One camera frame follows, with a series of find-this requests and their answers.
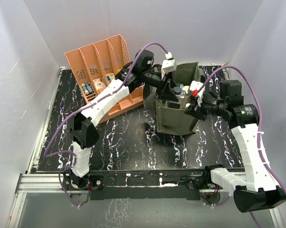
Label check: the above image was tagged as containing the green white small box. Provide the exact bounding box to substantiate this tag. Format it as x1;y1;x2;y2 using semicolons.
106;73;115;82

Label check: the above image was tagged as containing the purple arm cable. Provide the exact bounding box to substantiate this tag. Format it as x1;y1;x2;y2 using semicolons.
197;66;286;228
43;42;171;209

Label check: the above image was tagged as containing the black front mounting rail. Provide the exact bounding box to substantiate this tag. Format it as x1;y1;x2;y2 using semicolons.
69;165;229;201

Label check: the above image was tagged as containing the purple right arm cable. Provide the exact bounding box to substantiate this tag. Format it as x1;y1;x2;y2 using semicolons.
197;66;286;228

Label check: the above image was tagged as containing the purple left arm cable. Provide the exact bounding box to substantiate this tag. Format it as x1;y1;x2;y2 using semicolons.
43;42;171;209

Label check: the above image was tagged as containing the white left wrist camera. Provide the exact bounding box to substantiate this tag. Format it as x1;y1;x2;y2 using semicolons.
161;52;177;76

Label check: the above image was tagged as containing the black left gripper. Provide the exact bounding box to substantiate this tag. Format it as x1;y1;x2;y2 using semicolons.
142;70;181;102

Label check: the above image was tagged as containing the brown pump bottle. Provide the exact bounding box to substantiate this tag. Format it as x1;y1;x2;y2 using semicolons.
182;85;189;93

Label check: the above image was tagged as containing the clear twin bottle pack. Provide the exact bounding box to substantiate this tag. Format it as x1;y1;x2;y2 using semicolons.
166;86;186;109

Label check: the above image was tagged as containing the small vials set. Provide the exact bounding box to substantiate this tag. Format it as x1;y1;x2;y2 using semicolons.
82;83;94;95

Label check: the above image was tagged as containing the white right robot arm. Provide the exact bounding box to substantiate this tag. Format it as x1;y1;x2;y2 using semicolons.
185;80;286;213

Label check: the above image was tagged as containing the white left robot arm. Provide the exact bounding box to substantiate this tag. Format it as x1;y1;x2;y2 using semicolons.
68;49;177;190

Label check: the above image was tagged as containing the orange plastic file organizer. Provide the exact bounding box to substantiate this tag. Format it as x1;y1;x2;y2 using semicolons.
64;34;144;124

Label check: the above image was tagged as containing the orange white snack packet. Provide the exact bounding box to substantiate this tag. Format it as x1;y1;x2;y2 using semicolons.
93;78;106;93

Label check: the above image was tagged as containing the green canvas bag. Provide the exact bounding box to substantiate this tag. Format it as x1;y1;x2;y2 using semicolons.
143;62;206;135

